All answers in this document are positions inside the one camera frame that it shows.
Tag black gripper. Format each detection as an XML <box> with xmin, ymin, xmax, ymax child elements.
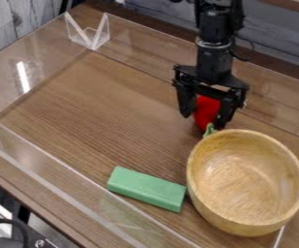
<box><xmin>172</xmin><ymin>64</ymin><xmax>249</xmax><ymax>130</ymax></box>

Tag red plush strawberry toy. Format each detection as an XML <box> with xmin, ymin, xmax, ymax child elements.
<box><xmin>192</xmin><ymin>96</ymin><xmax>220</xmax><ymax>138</ymax></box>

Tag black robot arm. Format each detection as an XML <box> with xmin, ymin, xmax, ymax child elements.
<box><xmin>172</xmin><ymin>0</ymin><xmax>249</xmax><ymax>129</ymax></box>

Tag wooden bowl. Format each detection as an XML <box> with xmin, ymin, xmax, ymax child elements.
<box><xmin>186</xmin><ymin>129</ymin><xmax>299</xmax><ymax>237</ymax></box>

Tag green rectangular block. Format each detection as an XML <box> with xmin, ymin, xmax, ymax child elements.
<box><xmin>106</xmin><ymin>167</ymin><xmax>186</xmax><ymax>212</ymax></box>

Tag clear acrylic tray walls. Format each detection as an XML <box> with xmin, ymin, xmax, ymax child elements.
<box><xmin>0</xmin><ymin>17</ymin><xmax>299</xmax><ymax>248</ymax></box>

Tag black device with knob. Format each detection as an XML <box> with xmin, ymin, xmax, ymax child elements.
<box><xmin>0</xmin><ymin>225</ymin><xmax>57</xmax><ymax>248</ymax></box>

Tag clear acrylic corner bracket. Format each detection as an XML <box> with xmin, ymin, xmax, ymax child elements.
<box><xmin>64</xmin><ymin>13</ymin><xmax>109</xmax><ymax>50</ymax></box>

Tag black cable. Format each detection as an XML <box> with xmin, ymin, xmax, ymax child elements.
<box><xmin>0</xmin><ymin>218</ymin><xmax>29</xmax><ymax>248</ymax></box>

